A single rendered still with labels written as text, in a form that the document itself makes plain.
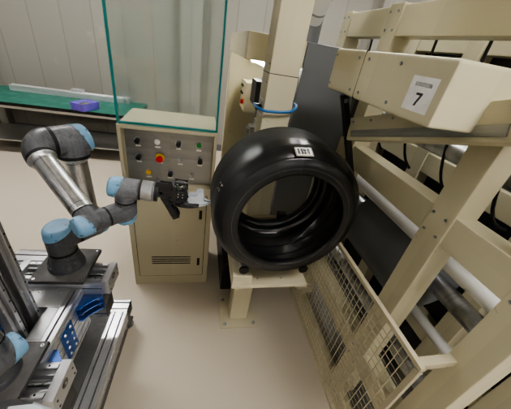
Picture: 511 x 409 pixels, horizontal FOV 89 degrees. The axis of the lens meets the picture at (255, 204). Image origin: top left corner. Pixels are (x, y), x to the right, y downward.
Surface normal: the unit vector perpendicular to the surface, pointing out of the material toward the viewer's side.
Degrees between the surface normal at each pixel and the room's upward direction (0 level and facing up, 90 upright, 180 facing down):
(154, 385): 0
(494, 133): 90
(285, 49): 90
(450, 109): 90
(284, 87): 90
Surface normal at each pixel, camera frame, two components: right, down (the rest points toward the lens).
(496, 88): 0.17, 0.54
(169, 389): 0.15, -0.84
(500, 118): -0.97, -0.04
